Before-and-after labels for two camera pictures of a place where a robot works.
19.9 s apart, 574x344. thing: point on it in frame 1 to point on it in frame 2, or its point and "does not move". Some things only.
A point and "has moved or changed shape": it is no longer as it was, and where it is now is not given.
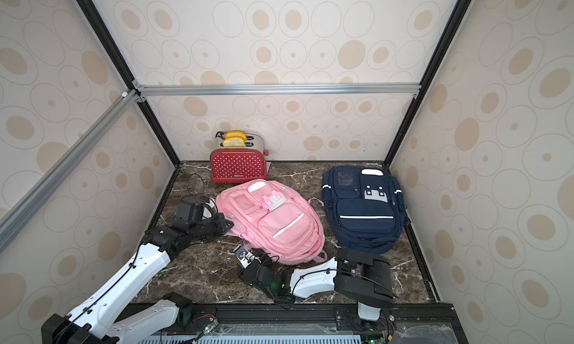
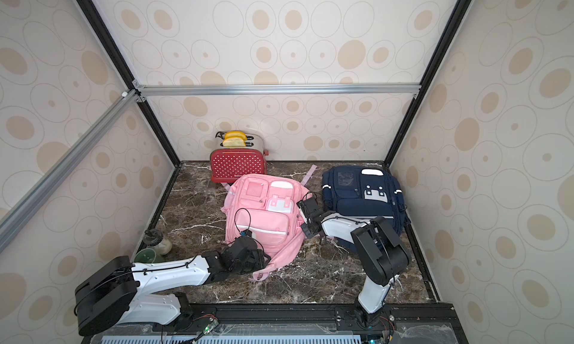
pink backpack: (267, 215) has moved or changed shape
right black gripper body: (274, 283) to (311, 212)
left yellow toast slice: (235, 134) does not move
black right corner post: (465, 0) does not move
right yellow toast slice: (233, 142) does not move
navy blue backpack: (365, 206) does not move
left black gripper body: (208, 228) to (254, 263)
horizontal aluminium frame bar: (278, 90) does not move
